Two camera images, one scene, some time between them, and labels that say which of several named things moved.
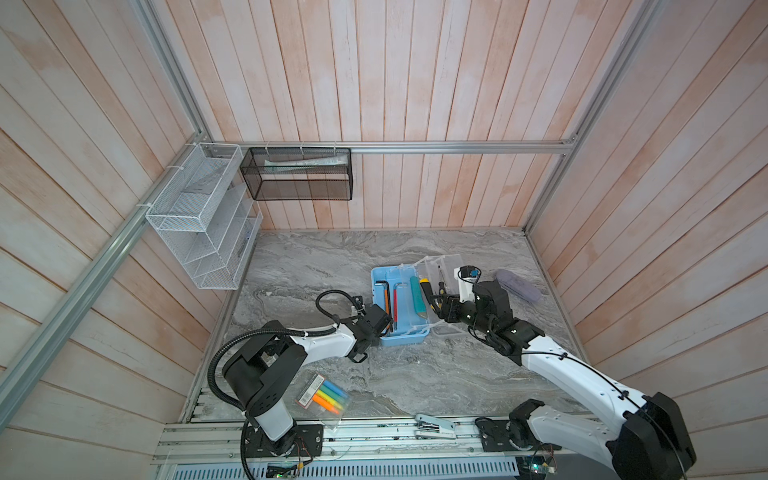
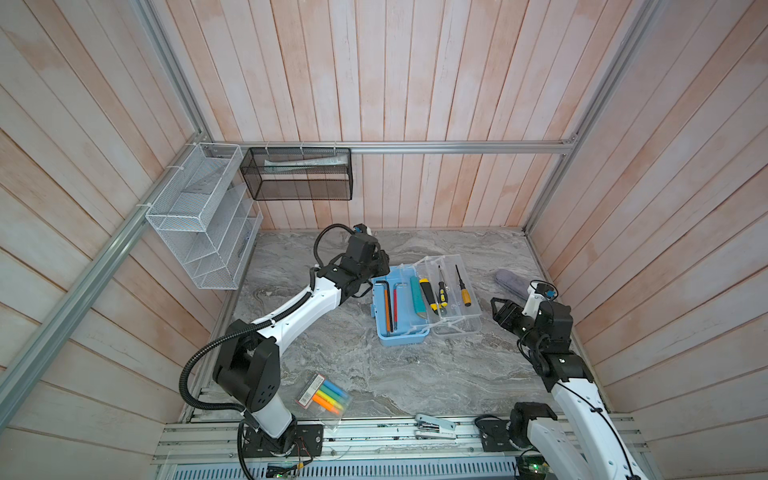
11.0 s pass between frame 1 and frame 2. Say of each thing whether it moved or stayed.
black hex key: stayed
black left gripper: moved
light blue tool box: stayed
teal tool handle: stayed
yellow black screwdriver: stayed
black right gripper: moved
